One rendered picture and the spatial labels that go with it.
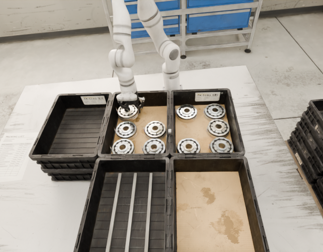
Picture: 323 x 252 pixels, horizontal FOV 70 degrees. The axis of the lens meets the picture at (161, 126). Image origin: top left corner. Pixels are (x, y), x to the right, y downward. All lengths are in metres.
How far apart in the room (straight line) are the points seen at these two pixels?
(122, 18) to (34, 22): 3.22
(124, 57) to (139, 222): 0.63
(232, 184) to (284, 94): 1.87
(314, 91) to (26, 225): 2.71
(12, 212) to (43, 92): 0.85
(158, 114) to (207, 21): 1.90
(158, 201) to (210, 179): 0.23
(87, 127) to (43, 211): 0.43
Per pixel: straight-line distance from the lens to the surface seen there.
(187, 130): 1.13
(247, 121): 1.39
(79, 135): 1.22
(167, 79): 1.30
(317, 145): 1.80
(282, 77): 2.96
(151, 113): 1.22
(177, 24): 2.88
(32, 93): 1.84
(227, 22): 3.00
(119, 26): 0.96
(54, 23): 4.03
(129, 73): 1.01
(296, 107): 2.64
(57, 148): 1.22
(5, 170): 1.47
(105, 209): 0.98
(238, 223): 0.94
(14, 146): 1.55
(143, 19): 1.08
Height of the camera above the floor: 1.71
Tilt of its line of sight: 50 degrees down
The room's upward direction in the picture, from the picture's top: 6 degrees counter-clockwise
